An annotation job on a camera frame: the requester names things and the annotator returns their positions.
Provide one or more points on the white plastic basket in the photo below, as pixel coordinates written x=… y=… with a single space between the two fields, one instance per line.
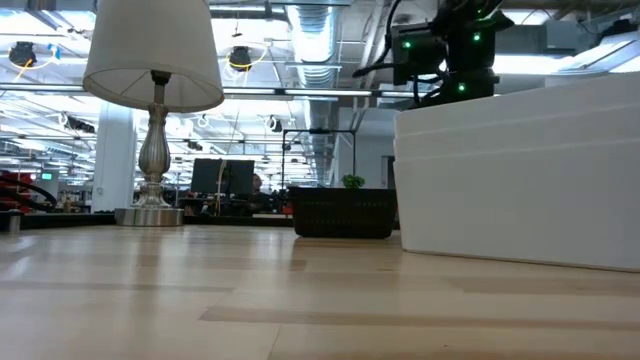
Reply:
x=500 y=112
x=500 y=139
x=500 y=210

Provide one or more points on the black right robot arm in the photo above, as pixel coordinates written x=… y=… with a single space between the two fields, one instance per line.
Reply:
x=470 y=50

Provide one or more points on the green potted plant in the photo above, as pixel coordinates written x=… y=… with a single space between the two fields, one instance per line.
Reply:
x=353 y=181

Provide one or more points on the black slotted plastic basket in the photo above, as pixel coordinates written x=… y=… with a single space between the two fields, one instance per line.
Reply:
x=342 y=212

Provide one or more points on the person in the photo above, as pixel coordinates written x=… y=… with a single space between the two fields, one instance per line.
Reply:
x=258 y=195

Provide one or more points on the dark computer monitor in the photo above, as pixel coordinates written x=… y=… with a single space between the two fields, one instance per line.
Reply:
x=220 y=176

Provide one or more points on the silver metal lamp base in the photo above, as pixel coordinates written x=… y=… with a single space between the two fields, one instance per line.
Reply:
x=154 y=150

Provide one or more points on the white fabric lampshade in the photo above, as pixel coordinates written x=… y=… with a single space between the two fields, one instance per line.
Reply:
x=150 y=50

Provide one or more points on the red equipment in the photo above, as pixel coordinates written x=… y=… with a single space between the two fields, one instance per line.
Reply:
x=12 y=192

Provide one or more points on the black ceiling camera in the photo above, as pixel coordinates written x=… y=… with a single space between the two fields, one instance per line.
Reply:
x=22 y=53
x=240 y=57

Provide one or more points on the black aluminium table frame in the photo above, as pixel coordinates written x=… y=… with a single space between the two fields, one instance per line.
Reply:
x=75 y=220

